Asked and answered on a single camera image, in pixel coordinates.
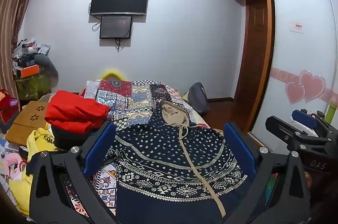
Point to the green patterned cloth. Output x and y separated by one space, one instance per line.
31 86

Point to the green bottle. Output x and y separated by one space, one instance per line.
331 110

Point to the brown striped curtain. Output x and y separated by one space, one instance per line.
15 15

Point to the red plush toy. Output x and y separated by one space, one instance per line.
8 100

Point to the orange box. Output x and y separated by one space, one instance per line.
30 71

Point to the wooden folding lap table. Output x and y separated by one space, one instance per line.
29 118

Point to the black garment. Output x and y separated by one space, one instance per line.
63 139

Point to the brown wooden door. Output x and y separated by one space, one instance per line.
253 49

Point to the grey blue bag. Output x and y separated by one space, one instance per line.
199 98

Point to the patchwork print bedsheet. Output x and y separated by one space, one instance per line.
126 97

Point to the red jacket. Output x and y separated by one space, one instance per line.
74 110

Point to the small black wall monitor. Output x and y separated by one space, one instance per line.
116 27

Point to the pile of papers and boxes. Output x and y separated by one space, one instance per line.
26 49

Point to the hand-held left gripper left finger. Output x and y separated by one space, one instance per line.
99 148

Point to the white heart-print sliding door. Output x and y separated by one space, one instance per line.
298 55

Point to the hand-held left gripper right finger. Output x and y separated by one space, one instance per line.
240 148

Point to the yellow garment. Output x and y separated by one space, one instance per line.
39 139

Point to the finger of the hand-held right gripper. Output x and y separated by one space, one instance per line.
281 129
304 118

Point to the person's right forearm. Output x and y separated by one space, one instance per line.
324 195

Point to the pink cartoon cloth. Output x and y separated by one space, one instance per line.
10 163

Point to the navy patterned hooded garment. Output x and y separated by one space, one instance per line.
169 160

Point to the red white door label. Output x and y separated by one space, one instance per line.
297 27

